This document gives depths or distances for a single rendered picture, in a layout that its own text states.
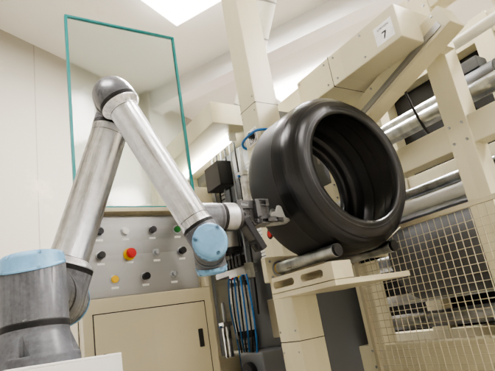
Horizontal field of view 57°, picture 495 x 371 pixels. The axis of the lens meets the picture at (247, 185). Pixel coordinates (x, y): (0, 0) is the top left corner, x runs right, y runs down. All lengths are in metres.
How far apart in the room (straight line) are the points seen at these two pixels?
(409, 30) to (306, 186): 0.77
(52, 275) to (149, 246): 0.92
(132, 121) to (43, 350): 0.62
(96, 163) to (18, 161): 3.01
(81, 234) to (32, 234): 2.93
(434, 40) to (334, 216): 0.82
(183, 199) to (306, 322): 0.87
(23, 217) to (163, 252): 2.37
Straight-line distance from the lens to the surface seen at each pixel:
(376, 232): 1.64
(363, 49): 1.98
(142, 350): 1.92
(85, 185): 1.40
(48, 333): 1.13
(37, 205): 4.38
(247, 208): 1.45
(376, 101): 2.06
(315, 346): 1.89
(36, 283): 1.15
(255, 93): 2.09
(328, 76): 2.10
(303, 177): 1.49
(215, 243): 1.16
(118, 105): 1.35
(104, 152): 1.43
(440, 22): 1.95
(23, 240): 4.22
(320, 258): 1.58
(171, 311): 1.97
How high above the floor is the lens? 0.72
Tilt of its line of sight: 17 degrees up
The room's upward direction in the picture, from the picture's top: 10 degrees counter-clockwise
